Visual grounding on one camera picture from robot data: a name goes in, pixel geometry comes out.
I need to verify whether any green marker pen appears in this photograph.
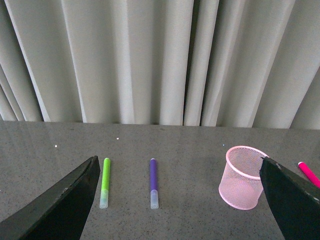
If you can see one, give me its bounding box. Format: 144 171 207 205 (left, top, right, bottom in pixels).
99 158 111 209

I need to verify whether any white pleated curtain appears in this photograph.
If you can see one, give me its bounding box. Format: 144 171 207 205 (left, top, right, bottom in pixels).
0 0 320 130

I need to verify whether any purple marker pen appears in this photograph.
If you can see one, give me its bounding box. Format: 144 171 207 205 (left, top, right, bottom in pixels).
149 158 159 210

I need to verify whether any pink mesh pen cup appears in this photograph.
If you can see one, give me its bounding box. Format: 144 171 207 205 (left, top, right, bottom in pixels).
218 145 267 211

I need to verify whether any pink marker pen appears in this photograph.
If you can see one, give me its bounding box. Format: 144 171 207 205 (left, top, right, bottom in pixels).
298 161 320 188

